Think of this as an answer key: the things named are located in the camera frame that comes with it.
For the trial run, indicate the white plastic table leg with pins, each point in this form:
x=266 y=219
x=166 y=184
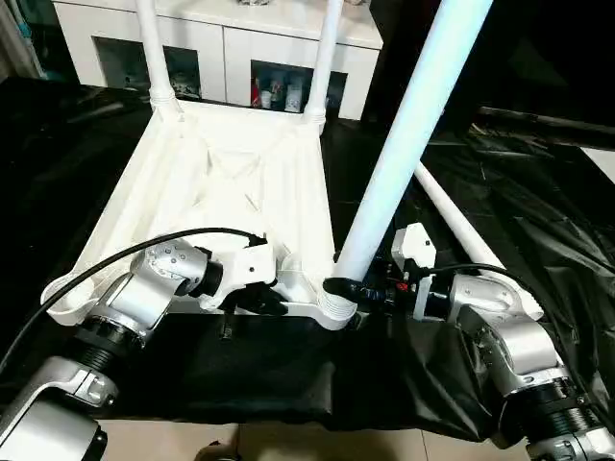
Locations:
x=456 y=221
x=154 y=48
x=327 y=57
x=408 y=134

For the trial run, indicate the white plastic table top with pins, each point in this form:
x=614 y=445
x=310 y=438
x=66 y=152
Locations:
x=216 y=201

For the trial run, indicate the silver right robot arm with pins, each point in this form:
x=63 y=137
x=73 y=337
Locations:
x=519 y=346

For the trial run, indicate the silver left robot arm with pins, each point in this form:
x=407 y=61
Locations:
x=139 y=298

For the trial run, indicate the black table mat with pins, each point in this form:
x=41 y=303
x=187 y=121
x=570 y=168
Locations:
x=264 y=374

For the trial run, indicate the small white bottle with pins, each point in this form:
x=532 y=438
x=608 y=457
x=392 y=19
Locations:
x=265 y=99
x=292 y=93

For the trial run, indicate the white flat panel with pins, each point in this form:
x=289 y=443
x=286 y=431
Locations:
x=600 y=163

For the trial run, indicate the white glass-door cabinet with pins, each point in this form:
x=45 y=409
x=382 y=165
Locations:
x=230 y=38

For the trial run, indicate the grey curtain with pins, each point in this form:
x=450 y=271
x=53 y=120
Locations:
x=19 y=38

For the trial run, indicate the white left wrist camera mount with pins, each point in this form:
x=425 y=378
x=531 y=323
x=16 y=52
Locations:
x=250 y=264

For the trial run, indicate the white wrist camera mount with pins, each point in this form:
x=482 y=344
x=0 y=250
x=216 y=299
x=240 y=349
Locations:
x=415 y=245
x=250 y=264

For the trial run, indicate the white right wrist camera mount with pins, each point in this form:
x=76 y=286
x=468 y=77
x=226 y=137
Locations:
x=415 y=245

